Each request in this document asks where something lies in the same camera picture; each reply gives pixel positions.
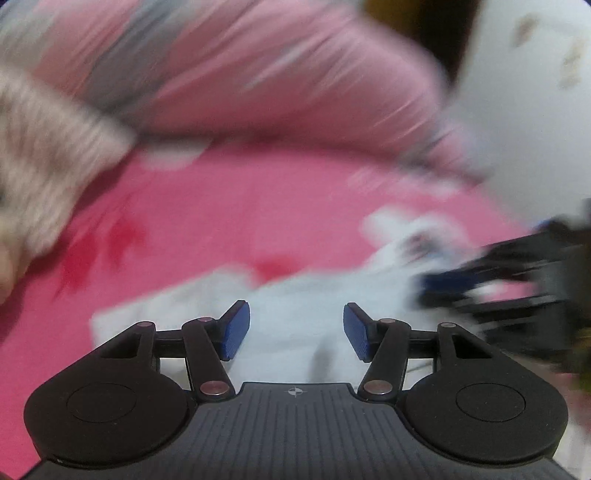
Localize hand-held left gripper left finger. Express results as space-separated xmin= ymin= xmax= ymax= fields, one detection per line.
xmin=99 ymin=300 xmax=251 ymax=401

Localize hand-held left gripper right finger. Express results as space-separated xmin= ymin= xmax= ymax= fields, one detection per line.
xmin=343 ymin=302 xmax=495 ymax=401

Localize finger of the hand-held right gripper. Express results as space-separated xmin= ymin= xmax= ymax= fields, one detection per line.
xmin=413 ymin=268 xmax=499 ymax=308

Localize white shirt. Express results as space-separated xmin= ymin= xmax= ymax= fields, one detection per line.
xmin=90 ymin=208 xmax=532 ymax=385

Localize pink floral bed blanket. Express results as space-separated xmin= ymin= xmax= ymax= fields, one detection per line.
xmin=0 ymin=138 xmax=532 ymax=467

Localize khaki pants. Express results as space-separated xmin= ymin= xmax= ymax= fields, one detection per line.
xmin=0 ymin=240 xmax=29 ymax=302

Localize long beige hanging cloth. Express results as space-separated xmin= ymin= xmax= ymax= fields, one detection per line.
xmin=555 ymin=39 xmax=588 ymax=89

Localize beige checkered cloth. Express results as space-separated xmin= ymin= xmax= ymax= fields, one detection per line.
xmin=0 ymin=69 xmax=136 ymax=260

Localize pink and grey quilt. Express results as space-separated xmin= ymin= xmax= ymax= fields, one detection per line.
xmin=0 ymin=0 xmax=481 ymax=178

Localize small beige hanging cloth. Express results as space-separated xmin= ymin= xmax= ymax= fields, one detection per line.
xmin=512 ymin=15 xmax=539 ymax=48

